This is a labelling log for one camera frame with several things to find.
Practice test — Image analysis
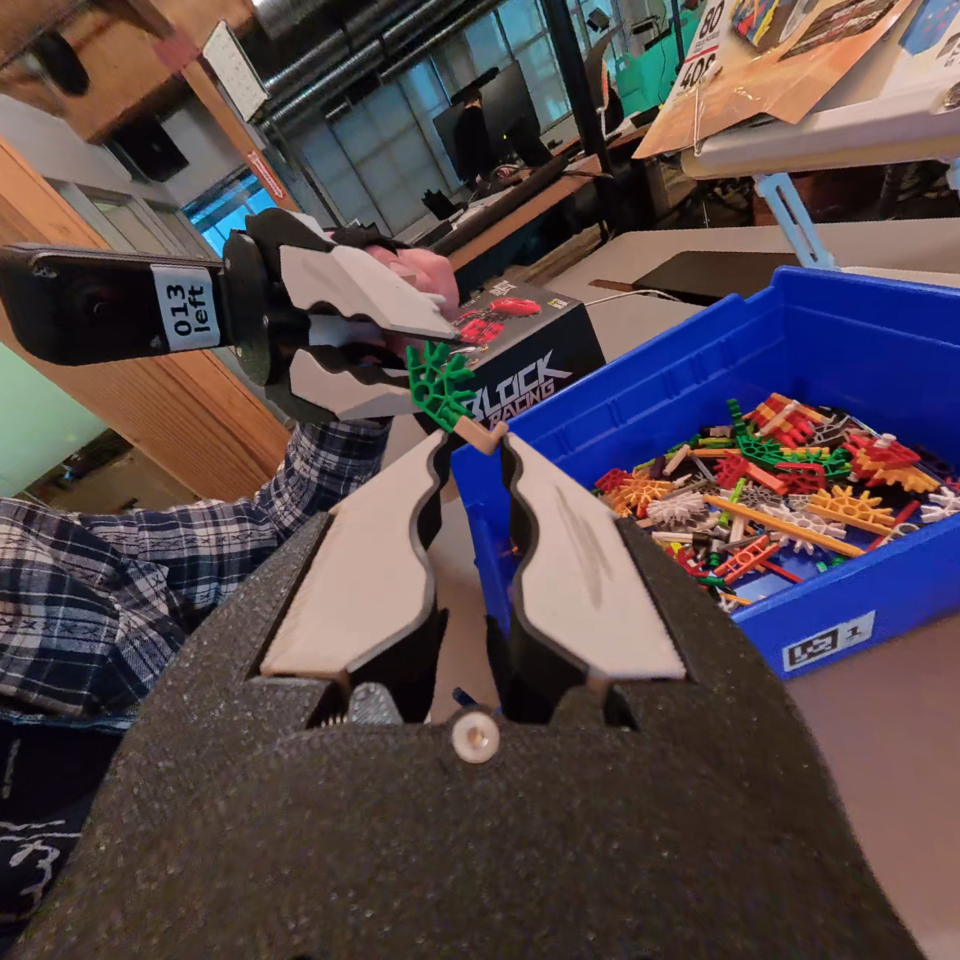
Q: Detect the pile of colourful toy pieces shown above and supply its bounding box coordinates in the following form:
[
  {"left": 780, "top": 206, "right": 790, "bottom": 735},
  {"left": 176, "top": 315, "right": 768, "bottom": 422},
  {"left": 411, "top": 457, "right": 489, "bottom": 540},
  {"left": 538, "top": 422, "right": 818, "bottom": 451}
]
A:
[{"left": 593, "top": 393, "right": 960, "bottom": 609}]

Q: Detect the computer monitor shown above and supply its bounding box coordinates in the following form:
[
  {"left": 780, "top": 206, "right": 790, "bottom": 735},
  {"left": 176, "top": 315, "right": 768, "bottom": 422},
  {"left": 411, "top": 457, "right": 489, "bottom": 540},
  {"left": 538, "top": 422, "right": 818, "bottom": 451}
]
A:
[{"left": 432, "top": 60, "right": 544, "bottom": 184}]

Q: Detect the green toy connector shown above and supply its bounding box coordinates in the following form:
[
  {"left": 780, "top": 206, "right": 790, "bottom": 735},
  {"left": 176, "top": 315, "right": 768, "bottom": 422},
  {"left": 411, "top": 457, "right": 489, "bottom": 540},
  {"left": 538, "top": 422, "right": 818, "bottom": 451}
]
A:
[{"left": 405, "top": 341, "right": 481, "bottom": 436}]

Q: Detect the white wall sign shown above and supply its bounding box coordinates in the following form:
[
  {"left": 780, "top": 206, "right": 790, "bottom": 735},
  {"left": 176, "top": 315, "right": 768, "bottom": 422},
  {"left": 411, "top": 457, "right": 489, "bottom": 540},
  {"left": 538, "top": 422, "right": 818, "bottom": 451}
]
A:
[{"left": 203, "top": 21, "right": 271, "bottom": 124}]

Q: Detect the cardboard poster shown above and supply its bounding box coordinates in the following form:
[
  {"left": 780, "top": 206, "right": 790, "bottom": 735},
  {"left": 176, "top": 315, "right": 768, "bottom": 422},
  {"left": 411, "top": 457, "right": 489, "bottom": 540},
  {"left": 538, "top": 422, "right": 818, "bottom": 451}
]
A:
[{"left": 635, "top": 0, "right": 919, "bottom": 162}]

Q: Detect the person's left hand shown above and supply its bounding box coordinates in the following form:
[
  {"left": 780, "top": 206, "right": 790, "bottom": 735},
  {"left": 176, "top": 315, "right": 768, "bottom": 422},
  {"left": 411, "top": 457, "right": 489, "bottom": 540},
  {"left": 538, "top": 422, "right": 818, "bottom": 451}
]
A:
[{"left": 375, "top": 248, "right": 462, "bottom": 319}]

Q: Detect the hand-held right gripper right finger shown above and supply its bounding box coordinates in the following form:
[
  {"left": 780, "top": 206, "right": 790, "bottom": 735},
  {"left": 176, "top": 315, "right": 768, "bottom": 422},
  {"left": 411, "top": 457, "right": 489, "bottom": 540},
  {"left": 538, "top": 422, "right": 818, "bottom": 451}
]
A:
[{"left": 500, "top": 432, "right": 688, "bottom": 691}]

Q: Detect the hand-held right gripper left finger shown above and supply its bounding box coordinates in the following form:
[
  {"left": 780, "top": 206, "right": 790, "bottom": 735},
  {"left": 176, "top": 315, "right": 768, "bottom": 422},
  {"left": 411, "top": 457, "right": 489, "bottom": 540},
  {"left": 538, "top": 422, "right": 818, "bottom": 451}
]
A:
[{"left": 260, "top": 432, "right": 454, "bottom": 684}]

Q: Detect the person's left forearm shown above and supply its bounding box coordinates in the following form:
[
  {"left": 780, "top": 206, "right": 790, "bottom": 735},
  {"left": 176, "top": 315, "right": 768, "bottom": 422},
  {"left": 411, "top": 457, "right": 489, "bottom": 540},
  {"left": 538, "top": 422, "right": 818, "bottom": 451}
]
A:
[{"left": 0, "top": 417, "right": 394, "bottom": 721}]

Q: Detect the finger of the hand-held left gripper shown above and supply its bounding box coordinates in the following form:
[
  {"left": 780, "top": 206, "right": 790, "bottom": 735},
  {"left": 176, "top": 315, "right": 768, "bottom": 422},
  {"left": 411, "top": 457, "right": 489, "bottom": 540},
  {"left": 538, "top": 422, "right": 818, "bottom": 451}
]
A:
[
  {"left": 285, "top": 348, "right": 429, "bottom": 427},
  {"left": 281, "top": 245, "right": 460, "bottom": 346}
]

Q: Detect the blue bin with white label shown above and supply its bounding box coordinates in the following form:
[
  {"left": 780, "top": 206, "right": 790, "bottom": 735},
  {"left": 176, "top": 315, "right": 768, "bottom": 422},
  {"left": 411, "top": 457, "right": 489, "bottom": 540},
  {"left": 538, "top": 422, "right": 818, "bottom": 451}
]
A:
[{"left": 450, "top": 267, "right": 960, "bottom": 679}]

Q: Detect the black flat pad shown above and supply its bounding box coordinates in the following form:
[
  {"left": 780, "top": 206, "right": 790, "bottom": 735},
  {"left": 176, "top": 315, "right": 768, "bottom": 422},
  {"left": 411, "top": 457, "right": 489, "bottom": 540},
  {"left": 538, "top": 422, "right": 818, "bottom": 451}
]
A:
[{"left": 590, "top": 249, "right": 819, "bottom": 306}]

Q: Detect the tan toy rod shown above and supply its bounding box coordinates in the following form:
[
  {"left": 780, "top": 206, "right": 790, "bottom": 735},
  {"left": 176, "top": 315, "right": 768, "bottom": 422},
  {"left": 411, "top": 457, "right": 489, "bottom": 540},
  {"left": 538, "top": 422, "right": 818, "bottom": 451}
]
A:
[{"left": 450, "top": 417, "right": 511, "bottom": 454}]

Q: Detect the black toy box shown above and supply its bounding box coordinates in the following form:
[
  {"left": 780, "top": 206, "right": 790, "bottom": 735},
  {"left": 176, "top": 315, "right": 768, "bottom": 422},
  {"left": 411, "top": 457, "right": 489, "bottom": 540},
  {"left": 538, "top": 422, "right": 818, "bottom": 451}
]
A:
[{"left": 435, "top": 282, "right": 609, "bottom": 439}]

